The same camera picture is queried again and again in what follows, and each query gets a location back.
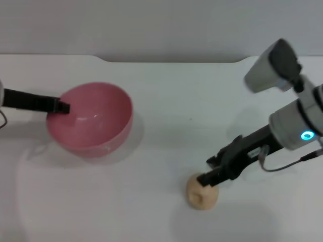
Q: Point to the pink plastic bowl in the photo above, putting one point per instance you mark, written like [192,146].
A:
[96,128]

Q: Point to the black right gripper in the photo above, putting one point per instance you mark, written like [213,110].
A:
[247,151]

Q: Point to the right wrist camera housing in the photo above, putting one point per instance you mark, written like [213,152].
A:
[272,68]

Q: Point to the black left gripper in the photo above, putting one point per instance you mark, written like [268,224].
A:
[27,100]

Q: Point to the beige egg yolk pastry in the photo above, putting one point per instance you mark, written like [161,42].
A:
[202,196]

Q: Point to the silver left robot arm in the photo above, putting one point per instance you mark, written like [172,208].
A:
[1,94]

